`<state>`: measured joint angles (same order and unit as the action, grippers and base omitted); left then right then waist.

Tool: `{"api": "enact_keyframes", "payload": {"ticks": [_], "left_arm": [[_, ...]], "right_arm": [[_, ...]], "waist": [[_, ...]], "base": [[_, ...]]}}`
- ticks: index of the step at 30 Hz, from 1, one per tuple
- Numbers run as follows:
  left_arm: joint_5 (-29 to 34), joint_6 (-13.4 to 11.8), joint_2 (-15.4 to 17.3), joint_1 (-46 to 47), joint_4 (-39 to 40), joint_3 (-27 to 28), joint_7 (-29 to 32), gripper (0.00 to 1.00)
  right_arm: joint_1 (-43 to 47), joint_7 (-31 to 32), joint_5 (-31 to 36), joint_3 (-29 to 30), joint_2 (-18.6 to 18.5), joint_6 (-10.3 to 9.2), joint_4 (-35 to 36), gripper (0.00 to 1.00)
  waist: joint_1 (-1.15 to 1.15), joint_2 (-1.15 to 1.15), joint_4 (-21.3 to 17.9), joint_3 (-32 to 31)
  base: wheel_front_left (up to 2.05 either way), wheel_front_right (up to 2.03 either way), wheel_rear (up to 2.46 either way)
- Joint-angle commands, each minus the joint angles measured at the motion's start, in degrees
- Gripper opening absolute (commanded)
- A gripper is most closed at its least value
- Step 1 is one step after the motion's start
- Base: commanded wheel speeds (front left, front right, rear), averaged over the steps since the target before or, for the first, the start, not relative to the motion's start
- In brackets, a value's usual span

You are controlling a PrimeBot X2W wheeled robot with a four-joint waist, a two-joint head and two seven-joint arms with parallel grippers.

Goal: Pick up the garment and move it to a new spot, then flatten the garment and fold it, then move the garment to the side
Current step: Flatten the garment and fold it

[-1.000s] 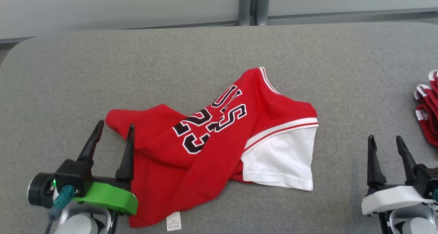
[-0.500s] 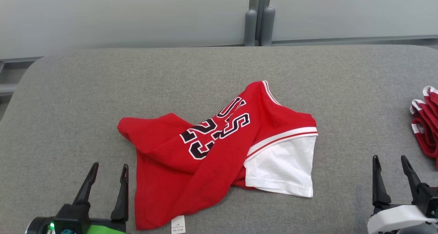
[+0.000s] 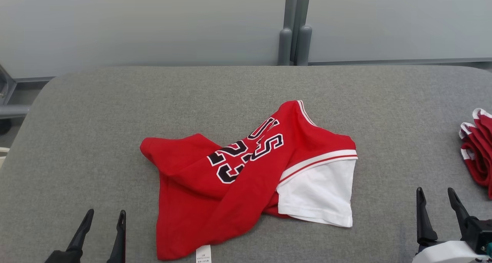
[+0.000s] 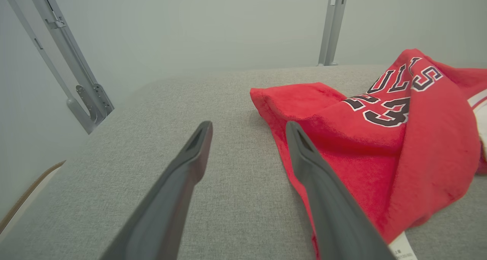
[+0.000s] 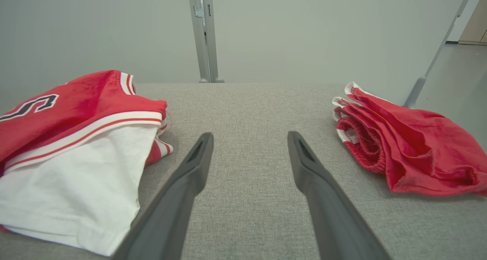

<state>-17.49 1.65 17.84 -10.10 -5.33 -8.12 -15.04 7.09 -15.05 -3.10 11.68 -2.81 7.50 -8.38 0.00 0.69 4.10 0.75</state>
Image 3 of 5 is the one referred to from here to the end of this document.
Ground red jersey with white sleeves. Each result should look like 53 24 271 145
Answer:
139 100 358 263

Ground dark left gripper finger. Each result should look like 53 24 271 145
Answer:
67 208 95 252
107 210 127 263

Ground grey partition post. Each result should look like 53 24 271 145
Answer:
277 0 299 67
291 0 313 67

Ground grey partition base rail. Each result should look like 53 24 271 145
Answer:
12 76 55 83
307 57 492 67

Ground red shorts with white stripes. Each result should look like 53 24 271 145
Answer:
458 108 492 200

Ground grey metal frame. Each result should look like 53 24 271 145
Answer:
0 64 32 120

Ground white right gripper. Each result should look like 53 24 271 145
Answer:
412 186 491 263

